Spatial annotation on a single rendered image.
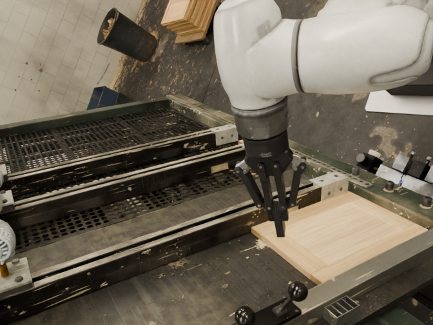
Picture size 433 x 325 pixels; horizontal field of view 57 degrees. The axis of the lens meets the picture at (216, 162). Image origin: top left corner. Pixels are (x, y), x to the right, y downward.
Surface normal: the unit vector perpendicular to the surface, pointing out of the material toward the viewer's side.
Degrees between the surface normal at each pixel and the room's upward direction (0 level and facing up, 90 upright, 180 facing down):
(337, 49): 38
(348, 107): 0
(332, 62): 48
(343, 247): 57
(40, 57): 90
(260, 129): 64
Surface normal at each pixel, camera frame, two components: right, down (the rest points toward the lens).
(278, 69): -0.32, 0.54
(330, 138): -0.75, -0.30
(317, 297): -0.04, -0.92
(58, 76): 0.57, 0.16
